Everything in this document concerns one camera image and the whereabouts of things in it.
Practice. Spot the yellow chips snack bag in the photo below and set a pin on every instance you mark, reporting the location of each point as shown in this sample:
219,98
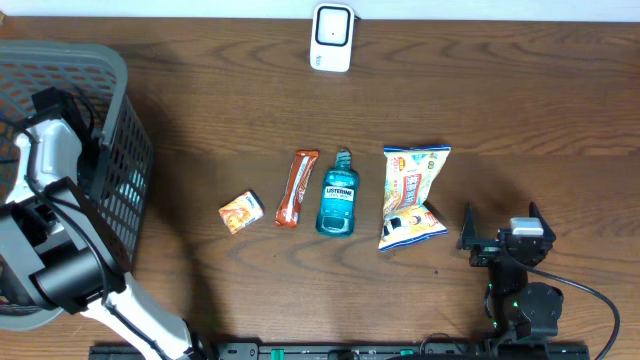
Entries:
409,176

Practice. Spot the orange red snack bar wrapper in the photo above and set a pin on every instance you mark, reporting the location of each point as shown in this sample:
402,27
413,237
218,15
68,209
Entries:
288,212

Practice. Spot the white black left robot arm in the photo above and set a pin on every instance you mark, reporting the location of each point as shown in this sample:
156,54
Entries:
58,254

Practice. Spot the teal Listerine mouthwash bottle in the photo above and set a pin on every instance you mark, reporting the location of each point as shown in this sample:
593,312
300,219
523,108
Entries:
336,216

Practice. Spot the white barcode scanner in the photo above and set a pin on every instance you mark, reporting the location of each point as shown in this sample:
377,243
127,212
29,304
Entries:
332,37

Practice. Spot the small orange tissue pack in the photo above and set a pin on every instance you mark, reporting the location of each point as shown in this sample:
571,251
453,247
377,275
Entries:
241,212

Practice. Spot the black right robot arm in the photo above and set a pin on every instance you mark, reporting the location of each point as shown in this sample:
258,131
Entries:
521,309

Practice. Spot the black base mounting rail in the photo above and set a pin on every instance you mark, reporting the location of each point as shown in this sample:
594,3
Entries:
432,350

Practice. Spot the grey plastic shopping basket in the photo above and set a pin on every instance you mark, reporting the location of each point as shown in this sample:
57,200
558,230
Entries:
114,173

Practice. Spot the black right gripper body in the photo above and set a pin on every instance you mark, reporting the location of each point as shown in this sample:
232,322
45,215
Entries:
486,251

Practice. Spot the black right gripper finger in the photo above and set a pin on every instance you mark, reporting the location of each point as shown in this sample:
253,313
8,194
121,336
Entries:
547,234
468,235

